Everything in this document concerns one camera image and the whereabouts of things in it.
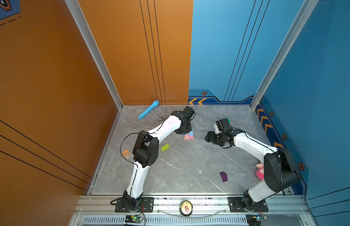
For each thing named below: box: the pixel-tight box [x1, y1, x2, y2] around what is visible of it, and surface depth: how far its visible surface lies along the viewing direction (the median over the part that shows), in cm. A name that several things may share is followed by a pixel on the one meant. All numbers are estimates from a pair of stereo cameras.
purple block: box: [219, 171, 228, 183], surface depth 84 cm
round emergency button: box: [179, 200, 194, 218], surface depth 65 cm
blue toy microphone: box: [137, 99, 160, 120], surface depth 118 cm
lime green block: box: [160, 143, 171, 153], surface depth 96 cm
